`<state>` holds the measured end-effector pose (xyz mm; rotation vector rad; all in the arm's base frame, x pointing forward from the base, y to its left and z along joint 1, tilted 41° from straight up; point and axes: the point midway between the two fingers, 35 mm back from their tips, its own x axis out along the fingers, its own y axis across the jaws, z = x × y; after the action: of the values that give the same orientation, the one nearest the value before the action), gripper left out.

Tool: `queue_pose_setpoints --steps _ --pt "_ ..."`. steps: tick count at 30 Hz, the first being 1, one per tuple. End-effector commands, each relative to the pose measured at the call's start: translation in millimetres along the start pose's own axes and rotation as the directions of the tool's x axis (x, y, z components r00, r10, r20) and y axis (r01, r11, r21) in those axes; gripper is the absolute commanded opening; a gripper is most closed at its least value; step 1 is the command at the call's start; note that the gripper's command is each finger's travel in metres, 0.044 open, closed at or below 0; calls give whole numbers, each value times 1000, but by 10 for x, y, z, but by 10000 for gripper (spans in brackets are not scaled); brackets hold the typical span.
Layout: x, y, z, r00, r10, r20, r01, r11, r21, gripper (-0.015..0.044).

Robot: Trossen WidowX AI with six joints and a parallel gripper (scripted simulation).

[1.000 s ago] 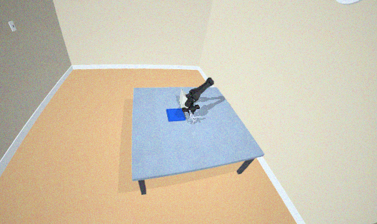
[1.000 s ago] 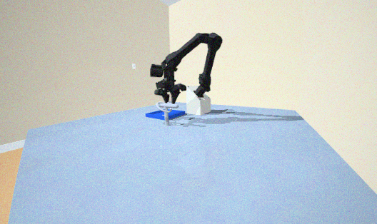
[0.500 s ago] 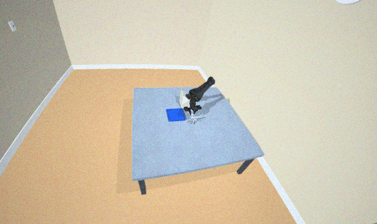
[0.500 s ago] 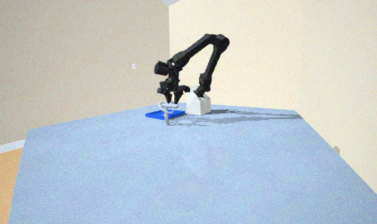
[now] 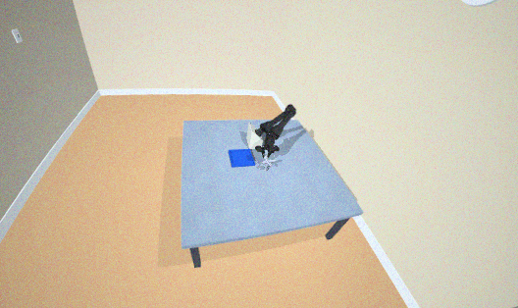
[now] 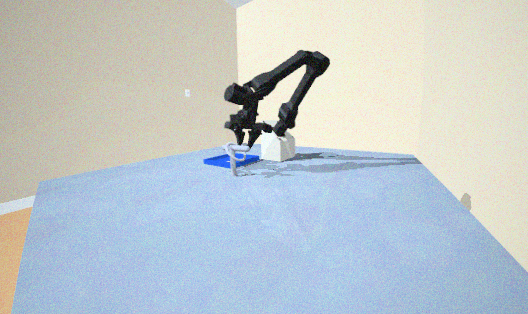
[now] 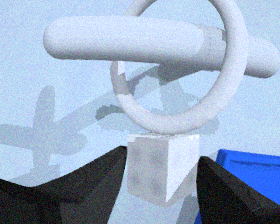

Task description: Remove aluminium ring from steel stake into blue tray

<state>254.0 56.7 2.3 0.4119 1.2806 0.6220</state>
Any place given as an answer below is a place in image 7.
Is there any grey rounded bar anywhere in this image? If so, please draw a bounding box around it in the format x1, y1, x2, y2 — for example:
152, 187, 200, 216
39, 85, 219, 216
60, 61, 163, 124
43, 15, 280, 81

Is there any blue tray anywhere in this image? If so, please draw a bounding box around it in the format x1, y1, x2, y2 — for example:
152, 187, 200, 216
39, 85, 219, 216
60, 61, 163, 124
216, 149, 280, 204

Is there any grey metal ring with small tab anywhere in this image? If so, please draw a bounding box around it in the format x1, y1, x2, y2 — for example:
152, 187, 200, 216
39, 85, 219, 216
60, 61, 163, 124
109, 0, 249, 209

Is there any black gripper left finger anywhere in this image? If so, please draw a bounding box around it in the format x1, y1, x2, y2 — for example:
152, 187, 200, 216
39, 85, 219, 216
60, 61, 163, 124
0, 145, 128, 224

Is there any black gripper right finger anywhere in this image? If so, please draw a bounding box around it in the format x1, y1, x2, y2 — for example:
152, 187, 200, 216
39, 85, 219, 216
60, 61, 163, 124
196, 155, 280, 224

